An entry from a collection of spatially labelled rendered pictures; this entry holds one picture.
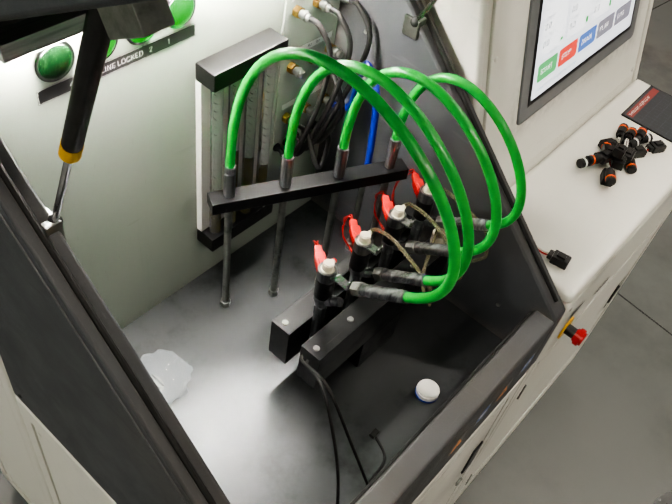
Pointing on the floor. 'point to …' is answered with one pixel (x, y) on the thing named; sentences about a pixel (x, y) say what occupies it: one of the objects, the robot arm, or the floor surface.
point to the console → (595, 96)
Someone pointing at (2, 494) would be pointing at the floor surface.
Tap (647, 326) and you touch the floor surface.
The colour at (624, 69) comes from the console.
